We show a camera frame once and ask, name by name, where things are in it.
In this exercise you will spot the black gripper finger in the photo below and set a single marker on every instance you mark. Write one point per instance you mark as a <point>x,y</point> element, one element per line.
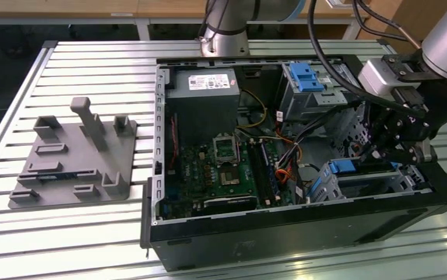
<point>385,131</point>
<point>410,153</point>

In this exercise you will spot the hard disk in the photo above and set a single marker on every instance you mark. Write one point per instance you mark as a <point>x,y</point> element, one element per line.
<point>343,167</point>

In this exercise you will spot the silver disk bay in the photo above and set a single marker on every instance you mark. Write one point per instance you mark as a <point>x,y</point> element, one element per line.
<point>325,189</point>

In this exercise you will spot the black RAM slot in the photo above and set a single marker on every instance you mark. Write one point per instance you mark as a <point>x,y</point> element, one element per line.
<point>269,172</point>
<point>273,172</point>
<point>258,172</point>
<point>263,172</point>

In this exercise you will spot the silver drive cage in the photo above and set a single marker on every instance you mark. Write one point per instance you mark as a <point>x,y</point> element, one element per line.
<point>305,105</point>

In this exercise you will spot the blue empty drive carrier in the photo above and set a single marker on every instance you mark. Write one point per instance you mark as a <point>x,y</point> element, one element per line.
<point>309,84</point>
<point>301,70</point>

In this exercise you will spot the wooden cabinet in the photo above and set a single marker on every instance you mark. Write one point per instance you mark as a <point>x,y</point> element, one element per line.
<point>429,17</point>

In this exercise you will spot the CPU socket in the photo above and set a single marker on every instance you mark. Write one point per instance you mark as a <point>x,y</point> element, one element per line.
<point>224,148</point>

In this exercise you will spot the black PC case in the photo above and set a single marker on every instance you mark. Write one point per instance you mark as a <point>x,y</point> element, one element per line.
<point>285,233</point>

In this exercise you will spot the bare square chipset chip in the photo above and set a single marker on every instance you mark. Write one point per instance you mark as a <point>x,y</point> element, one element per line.
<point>227,178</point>

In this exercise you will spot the black graphics card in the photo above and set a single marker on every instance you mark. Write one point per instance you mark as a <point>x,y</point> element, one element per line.
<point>231,202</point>

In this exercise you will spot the grey power supply unit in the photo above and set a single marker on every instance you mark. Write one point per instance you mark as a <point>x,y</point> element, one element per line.
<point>203,116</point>

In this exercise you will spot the green motherboard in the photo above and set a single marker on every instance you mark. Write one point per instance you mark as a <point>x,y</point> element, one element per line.
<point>192,169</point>

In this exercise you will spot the grey parts rack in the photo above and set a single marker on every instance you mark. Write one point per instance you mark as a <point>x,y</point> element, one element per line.
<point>71,157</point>

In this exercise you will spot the green RAM stick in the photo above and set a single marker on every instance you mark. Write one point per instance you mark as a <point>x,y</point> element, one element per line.
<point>58,176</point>

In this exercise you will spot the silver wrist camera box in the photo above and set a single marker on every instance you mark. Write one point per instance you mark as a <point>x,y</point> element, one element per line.
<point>378,77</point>

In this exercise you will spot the black camera bracket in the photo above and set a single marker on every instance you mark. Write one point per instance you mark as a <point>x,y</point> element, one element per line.
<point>398,62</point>

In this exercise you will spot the wooden desk white frame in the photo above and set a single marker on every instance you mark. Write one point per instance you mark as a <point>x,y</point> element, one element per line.
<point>52,7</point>

